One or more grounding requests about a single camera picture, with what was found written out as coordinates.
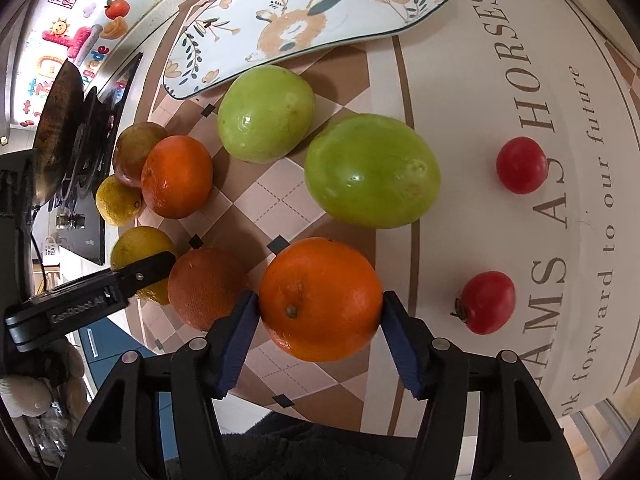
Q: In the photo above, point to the dark rough orange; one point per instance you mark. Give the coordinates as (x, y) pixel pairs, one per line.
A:
(204, 285)

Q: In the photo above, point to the colourful wall stickers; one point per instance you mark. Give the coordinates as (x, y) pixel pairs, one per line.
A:
(82, 32)

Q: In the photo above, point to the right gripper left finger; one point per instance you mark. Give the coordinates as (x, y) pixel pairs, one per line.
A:
(119, 436)

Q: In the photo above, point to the large green apple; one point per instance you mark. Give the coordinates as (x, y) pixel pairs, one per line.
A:
(373, 171)

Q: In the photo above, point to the black gas stove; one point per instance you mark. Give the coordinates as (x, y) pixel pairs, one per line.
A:
(79, 226)

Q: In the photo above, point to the red cherry tomato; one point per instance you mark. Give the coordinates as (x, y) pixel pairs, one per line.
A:
(486, 302)
(521, 165)

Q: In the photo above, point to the black frying pan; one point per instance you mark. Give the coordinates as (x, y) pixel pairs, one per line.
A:
(56, 132)

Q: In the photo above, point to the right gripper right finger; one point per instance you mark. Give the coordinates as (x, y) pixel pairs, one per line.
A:
(518, 436)

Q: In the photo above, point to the yellow lemon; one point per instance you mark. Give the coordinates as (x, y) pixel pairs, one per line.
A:
(139, 243)
(118, 203)

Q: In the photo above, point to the small shiny tangerine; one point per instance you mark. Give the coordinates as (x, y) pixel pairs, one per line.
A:
(177, 177)

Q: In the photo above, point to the floral oval ceramic plate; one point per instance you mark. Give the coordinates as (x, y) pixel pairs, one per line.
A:
(225, 38)

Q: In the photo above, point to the large bright orange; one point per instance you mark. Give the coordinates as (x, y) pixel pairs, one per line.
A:
(320, 300)

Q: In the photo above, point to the checkered printed table mat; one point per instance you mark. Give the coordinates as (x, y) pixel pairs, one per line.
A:
(473, 76)

